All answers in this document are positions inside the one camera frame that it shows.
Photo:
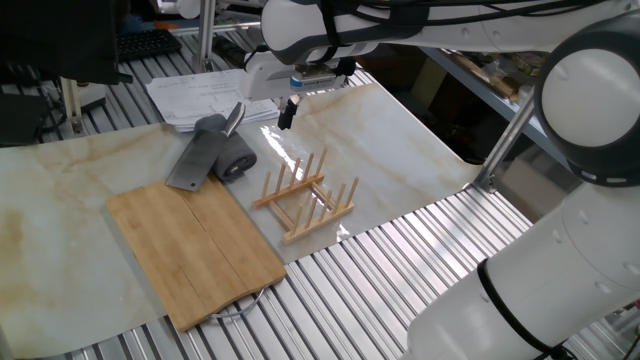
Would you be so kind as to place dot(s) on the white Franka Hand gripper body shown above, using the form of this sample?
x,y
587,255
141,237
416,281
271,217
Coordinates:
x,y
265,80

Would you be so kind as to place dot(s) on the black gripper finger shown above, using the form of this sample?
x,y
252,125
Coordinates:
x,y
282,104
288,117

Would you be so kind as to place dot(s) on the steel cleaver knife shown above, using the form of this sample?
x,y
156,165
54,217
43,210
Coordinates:
x,y
197,160

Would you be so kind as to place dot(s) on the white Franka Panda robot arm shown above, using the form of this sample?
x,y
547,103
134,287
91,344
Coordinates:
x,y
575,280

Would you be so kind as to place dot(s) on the wooden peg rack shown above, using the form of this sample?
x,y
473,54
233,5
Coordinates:
x,y
320,220

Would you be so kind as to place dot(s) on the grey metal shelf rack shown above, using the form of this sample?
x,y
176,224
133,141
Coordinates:
x,y
480,92

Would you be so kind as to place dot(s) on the grey rolled towel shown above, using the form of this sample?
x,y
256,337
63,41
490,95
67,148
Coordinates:
x,y
237,155

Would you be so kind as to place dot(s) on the stack of printed papers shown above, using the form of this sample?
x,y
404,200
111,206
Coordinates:
x,y
200,95

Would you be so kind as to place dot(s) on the small orange object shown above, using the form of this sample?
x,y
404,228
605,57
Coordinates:
x,y
166,24

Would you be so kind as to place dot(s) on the black computer keyboard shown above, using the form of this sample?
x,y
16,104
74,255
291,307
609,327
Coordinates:
x,y
147,44

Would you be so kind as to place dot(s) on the bamboo cutting board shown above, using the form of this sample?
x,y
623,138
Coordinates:
x,y
195,250

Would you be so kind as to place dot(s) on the black computer monitor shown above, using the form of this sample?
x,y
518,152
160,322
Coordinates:
x,y
55,40

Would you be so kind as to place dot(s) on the black flat device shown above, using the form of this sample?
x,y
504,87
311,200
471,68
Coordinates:
x,y
20,120

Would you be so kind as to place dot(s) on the marble pattern table mat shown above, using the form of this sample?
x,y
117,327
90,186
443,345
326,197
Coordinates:
x,y
60,250

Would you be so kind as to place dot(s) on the aluminium profile post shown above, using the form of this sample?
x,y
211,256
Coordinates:
x,y
205,35
71,105
500,150

